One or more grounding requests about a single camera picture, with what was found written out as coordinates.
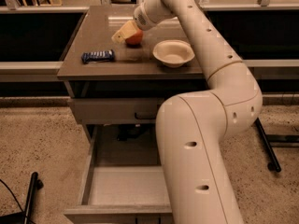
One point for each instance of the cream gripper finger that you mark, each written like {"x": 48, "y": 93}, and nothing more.
{"x": 129, "y": 29}

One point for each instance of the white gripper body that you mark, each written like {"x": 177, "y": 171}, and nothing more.
{"x": 142, "y": 18}

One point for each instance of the red apple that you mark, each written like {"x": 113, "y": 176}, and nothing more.
{"x": 134, "y": 38}

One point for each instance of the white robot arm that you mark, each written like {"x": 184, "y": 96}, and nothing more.
{"x": 190, "y": 126}

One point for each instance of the grey drawer cabinet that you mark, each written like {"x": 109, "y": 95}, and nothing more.
{"x": 134, "y": 73}

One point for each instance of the closed grey upper drawer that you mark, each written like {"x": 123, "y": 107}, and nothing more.
{"x": 115, "y": 110}

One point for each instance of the open grey middle drawer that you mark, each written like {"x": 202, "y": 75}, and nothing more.
{"x": 122, "y": 182}

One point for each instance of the blue snack bar wrapper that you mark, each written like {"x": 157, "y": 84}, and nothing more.
{"x": 98, "y": 56}

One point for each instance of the white paper bowl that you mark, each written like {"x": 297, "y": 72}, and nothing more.
{"x": 173, "y": 53}

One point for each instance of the black object under cabinet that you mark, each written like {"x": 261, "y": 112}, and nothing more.
{"x": 132, "y": 131}

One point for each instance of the black base leg left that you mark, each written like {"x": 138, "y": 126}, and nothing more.
{"x": 34, "y": 185}

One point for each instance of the black base leg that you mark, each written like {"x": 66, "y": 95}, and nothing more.
{"x": 34, "y": 185}
{"x": 273, "y": 164}

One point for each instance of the black base leg right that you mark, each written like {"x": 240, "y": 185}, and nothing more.
{"x": 273, "y": 164}

